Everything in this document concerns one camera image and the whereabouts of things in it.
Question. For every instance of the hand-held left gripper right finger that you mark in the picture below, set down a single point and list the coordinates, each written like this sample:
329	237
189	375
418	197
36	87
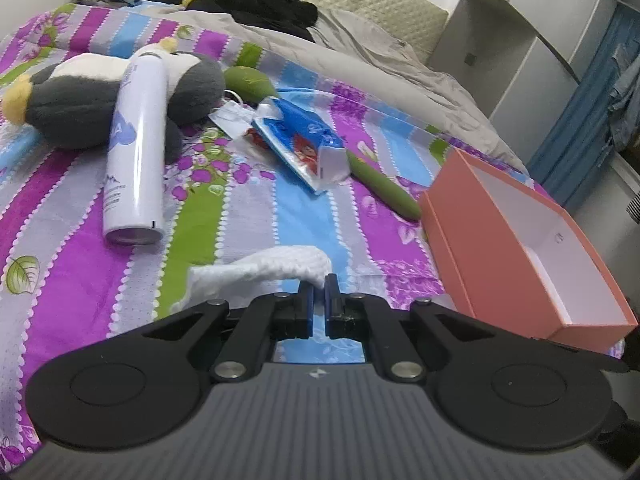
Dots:
331	307

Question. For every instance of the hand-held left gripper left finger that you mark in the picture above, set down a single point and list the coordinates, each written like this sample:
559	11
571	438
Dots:
307	310

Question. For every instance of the white knit cloth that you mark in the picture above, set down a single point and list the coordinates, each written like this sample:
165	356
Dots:
280	265

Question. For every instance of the orange cardboard box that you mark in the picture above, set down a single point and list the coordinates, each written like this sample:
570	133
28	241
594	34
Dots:
475	240

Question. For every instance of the light blue face mask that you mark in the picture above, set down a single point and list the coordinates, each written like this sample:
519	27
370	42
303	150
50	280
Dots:
232	119

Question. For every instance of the striped floral bed sheet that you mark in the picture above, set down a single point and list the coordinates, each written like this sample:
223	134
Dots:
240	220

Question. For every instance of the blue snack packet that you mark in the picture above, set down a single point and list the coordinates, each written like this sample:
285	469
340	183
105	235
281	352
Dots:
295	140

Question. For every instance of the white spray can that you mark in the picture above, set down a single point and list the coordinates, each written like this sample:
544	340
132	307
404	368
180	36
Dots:
135	160

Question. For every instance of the grey duvet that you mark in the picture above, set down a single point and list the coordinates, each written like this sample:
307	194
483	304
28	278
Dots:
400	85

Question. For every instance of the long green plush toy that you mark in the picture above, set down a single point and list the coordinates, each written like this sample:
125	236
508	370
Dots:
250	82

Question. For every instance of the white grey wardrobe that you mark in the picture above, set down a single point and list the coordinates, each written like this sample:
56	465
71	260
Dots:
525	85

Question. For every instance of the blue curtain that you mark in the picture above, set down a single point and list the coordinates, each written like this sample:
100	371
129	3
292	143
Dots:
575	135

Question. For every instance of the cream quilted headboard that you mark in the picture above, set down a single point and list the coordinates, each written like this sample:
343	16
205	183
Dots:
380	10

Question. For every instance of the black clothing pile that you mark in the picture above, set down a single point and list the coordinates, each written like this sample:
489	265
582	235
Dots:
260	0

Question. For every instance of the grey white penguin plush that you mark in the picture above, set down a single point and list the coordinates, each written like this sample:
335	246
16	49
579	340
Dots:
65	110

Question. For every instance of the hanging denim garment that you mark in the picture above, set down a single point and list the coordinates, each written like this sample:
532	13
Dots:
627	100

